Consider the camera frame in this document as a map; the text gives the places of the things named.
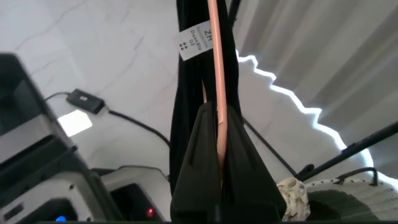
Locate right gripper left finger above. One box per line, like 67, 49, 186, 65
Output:
170, 101, 223, 222

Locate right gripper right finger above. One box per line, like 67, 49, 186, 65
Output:
222, 104, 287, 219

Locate cream printed garment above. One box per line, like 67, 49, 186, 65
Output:
275, 177, 312, 222

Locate black shorts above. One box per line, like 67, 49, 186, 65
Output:
169, 0, 244, 196

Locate pink clothes hanger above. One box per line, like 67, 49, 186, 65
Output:
201, 0, 229, 183

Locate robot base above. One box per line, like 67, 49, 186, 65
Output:
0, 52, 170, 223

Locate white laundry basket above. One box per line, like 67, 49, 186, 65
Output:
303, 167, 398, 222

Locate black power adapter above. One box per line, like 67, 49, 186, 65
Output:
65, 88, 106, 115

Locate white curtain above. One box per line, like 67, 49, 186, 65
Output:
231, 0, 398, 181

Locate thin black power cable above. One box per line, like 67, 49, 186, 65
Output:
44, 91, 172, 149

